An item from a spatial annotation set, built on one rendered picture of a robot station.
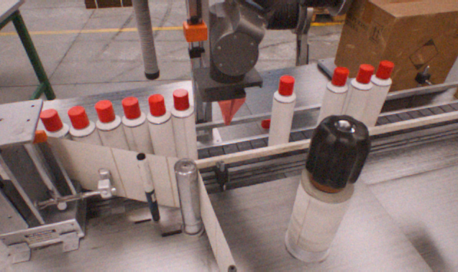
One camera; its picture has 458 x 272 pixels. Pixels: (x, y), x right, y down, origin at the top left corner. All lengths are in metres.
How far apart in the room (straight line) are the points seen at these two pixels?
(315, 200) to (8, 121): 0.49
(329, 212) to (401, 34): 0.71
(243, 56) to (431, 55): 0.91
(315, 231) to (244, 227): 0.17
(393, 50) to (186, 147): 0.71
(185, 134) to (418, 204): 0.58
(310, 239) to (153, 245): 0.30
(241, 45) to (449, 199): 0.71
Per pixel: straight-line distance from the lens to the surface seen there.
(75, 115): 0.67
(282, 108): 0.74
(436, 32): 1.20
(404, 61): 1.18
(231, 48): 0.40
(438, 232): 0.87
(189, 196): 0.57
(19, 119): 0.60
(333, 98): 0.81
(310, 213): 0.54
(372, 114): 0.91
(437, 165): 1.04
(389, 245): 0.73
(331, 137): 0.44
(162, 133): 0.69
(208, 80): 0.50
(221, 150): 0.83
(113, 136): 0.70
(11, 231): 0.71
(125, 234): 0.70
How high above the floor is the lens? 1.45
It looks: 42 degrees down
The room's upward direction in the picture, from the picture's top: straight up
